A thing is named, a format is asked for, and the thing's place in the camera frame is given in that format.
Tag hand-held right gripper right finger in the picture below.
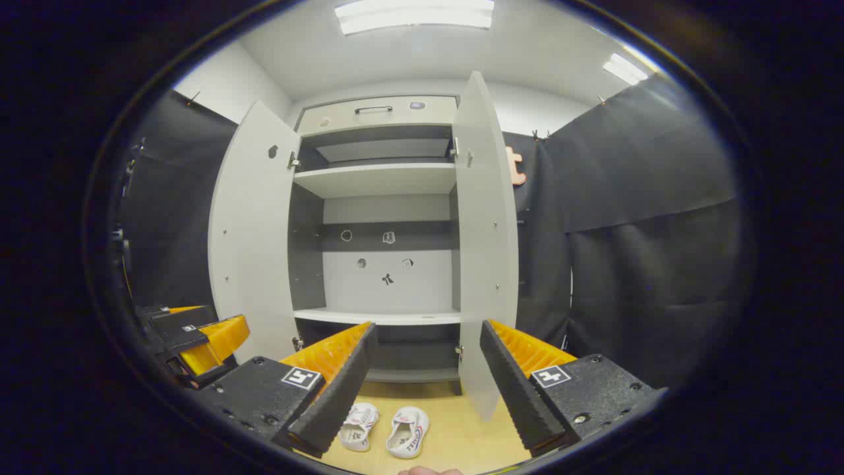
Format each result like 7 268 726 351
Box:
479 320 667 457

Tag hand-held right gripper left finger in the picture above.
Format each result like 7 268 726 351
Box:
196 322 378 458

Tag white canvas shoe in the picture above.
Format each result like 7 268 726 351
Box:
338 402 380 453
386 406 431 460

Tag white cabinet door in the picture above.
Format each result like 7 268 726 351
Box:
208 99 304 365
451 69 522 423

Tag white cabinet drawer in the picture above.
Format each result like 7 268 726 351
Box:
297 96 459 137

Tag black backdrop cloth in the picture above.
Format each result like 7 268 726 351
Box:
119 73 746 390

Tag small ceiling light panel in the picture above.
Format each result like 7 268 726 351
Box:
601 53 651 86

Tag large ceiling light panel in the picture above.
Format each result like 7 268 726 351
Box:
334 0 495 36

